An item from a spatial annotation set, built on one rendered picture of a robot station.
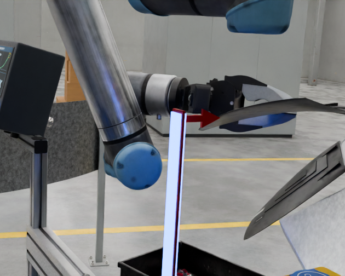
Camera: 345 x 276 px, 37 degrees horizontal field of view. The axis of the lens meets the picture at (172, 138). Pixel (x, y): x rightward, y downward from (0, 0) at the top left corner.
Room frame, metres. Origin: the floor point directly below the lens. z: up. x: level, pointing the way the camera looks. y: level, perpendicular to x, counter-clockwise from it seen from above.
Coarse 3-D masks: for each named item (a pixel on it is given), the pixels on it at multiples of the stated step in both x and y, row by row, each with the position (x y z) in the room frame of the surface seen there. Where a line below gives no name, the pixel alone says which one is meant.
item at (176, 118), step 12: (180, 120) 0.62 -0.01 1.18; (180, 132) 0.62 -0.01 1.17; (168, 168) 0.63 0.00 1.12; (168, 180) 0.63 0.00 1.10; (168, 192) 0.63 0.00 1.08; (168, 204) 0.63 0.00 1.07; (168, 216) 0.63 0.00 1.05; (168, 228) 0.63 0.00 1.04; (168, 240) 0.63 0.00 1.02; (168, 252) 0.62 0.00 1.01; (168, 264) 0.62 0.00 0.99
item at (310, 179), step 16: (336, 144) 0.95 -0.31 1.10; (320, 160) 0.94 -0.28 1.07; (336, 160) 0.90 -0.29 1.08; (304, 176) 0.94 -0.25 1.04; (320, 176) 0.89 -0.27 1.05; (336, 176) 0.86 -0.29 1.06; (288, 192) 0.95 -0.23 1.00; (304, 192) 0.89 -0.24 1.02; (272, 208) 0.94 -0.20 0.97; (288, 208) 0.89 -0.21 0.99; (256, 224) 0.93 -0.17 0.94
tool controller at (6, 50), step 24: (0, 48) 1.20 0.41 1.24; (24, 48) 1.10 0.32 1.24; (0, 72) 1.14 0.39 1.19; (24, 72) 1.10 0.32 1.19; (48, 72) 1.12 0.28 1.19; (0, 96) 1.09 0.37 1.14; (24, 96) 1.10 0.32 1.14; (48, 96) 1.12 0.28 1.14; (0, 120) 1.07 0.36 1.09; (24, 120) 1.10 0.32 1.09; (48, 120) 1.16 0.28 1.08
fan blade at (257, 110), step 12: (240, 108) 0.67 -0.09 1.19; (252, 108) 0.66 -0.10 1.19; (264, 108) 0.66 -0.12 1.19; (276, 108) 0.67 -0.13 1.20; (288, 108) 0.67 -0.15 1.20; (300, 108) 0.66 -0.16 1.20; (312, 108) 0.66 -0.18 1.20; (324, 108) 0.65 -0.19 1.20; (336, 108) 0.66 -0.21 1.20; (216, 120) 0.73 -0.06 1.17; (228, 120) 0.76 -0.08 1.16
